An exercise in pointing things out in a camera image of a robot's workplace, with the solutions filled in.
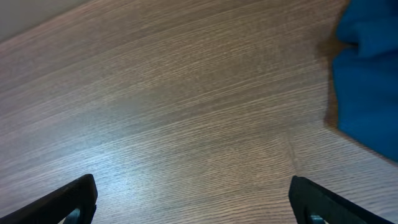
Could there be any blue clothes pile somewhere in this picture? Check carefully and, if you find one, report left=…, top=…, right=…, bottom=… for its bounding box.
left=332, top=0, right=397, bottom=161

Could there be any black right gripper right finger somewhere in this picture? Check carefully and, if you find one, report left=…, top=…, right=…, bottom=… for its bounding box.
left=289, top=175, right=393, bottom=224

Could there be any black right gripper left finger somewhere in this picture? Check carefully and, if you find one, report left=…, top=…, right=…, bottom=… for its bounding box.
left=1, top=174, right=98, bottom=224

